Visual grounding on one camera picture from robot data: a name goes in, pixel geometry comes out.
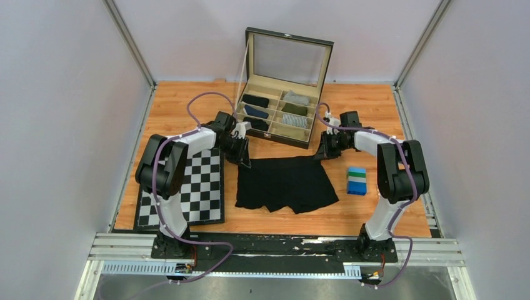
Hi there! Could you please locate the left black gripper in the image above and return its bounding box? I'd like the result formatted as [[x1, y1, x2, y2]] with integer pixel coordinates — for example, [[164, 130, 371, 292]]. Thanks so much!
[[217, 136, 252, 168]]

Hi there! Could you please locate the black underwear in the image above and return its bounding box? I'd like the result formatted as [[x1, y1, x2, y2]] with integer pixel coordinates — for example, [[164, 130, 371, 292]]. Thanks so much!
[[236, 156, 339, 214]]

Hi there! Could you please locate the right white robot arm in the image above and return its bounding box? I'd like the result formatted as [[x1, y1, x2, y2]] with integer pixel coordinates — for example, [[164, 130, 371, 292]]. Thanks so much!
[[314, 111, 429, 261]]

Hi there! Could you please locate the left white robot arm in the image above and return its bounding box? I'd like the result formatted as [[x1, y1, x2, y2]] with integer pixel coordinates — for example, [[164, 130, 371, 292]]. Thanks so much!
[[135, 112, 252, 258]]

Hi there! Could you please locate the striped rolled cloth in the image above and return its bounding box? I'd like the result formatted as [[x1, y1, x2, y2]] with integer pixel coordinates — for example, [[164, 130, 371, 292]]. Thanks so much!
[[282, 113, 309, 129]]

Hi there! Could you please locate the black rolled cloth bottom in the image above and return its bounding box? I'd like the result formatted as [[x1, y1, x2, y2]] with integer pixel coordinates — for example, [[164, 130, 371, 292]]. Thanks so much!
[[243, 117, 269, 132]]

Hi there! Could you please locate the black rolled cloth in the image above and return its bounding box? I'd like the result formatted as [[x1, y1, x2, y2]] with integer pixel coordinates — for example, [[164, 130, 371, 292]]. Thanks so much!
[[242, 94, 269, 108], [243, 117, 269, 132]]

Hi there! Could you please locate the blue green brick stack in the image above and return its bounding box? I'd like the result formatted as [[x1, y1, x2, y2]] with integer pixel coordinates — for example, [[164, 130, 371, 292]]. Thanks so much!
[[347, 167, 368, 196]]

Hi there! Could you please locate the olive green rolled cloth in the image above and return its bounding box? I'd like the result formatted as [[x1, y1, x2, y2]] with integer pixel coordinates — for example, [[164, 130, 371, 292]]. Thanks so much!
[[281, 102, 308, 117]]

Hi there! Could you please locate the navy rolled cloth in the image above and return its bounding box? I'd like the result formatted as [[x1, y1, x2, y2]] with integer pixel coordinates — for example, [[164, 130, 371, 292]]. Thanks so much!
[[242, 105, 269, 119]]

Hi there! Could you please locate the black white checkerboard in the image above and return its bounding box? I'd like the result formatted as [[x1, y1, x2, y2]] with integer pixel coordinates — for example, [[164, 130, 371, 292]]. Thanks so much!
[[133, 149, 225, 231]]

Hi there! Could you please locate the black rolled cloth top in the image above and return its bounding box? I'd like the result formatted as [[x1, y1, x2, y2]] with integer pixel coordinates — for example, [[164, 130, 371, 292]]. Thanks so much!
[[242, 94, 269, 108]]

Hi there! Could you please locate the grey rolled cloth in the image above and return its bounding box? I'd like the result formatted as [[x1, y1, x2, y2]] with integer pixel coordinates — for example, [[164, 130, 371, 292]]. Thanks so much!
[[282, 91, 310, 106]]

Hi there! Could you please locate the black compartment storage box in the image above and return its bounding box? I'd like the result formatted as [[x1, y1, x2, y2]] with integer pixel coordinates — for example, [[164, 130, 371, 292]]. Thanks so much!
[[236, 27, 334, 149]]

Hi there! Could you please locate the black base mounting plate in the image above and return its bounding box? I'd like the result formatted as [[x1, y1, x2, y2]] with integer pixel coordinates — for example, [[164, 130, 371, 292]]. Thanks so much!
[[155, 232, 398, 274]]

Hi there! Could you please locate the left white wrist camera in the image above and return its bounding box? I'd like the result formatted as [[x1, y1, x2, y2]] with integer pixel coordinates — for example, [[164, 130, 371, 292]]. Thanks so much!
[[231, 121, 251, 139]]

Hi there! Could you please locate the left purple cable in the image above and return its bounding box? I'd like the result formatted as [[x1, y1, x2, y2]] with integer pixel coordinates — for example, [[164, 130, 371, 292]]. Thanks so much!
[[97, 91, 238, 299]]

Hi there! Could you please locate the purple cable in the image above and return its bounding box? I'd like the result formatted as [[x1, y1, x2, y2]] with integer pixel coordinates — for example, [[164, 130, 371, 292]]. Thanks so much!
[[97, 91, 238, 299], [315, 102, 420, 289]]

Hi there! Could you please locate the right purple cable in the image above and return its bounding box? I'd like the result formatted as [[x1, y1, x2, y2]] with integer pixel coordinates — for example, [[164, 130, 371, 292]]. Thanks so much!
[[315, 102, 420, 289]]

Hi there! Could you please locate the aluminium frame rail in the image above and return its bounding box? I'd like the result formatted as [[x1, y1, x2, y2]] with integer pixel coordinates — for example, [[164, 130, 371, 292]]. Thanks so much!
[[75, 232, 476, 299]]

